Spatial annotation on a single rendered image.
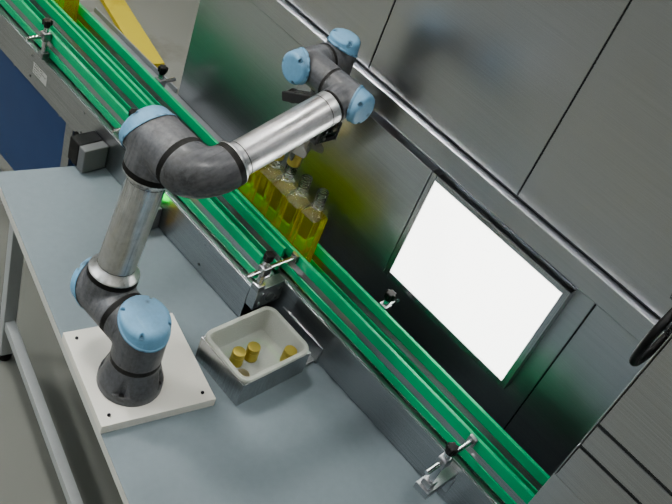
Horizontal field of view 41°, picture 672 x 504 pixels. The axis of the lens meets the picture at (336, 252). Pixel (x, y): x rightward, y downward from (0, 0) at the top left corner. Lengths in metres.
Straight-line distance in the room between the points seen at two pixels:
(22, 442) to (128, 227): 1.21
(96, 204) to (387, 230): 0.84
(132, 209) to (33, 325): 1.42
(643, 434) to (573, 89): 0.71
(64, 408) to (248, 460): 1.06
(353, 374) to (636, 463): 0.86
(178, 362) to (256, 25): 0.94
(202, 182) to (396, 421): 0.82
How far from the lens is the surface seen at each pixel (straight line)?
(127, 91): 2.68
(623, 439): 1.61
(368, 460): 2.20
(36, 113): 3.04
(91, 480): 2.89
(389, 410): 2.20
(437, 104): 2.09
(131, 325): 1.93
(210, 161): 1.72
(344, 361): 2.25
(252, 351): 2.21
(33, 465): 2.90
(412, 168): 2.14
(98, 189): 2.62
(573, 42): 1.87
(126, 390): 2.06
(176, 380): 2.15
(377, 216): 2.26
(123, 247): 1.93
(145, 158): 1.77
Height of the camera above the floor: 2.44
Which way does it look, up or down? 40 degrees down
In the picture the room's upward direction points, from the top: 23 degrees clockwise
